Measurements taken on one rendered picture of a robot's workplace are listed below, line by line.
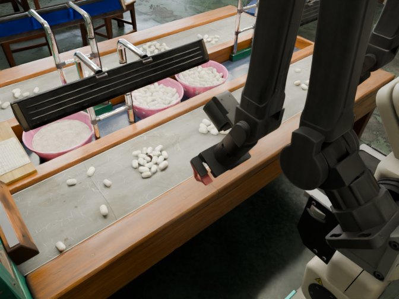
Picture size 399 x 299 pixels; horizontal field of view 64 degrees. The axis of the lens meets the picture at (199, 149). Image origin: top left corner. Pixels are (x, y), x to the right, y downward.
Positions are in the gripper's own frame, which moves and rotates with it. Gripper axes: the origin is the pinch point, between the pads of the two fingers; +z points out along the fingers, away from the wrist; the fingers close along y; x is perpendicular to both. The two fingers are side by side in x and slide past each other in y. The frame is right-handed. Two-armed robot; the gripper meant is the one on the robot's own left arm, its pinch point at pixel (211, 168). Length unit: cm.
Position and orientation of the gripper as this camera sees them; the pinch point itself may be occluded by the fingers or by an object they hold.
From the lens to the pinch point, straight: 79.9
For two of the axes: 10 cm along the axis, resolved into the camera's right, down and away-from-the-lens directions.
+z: -3.1, 4.0, 8.6
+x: 5.5, 8.2, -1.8
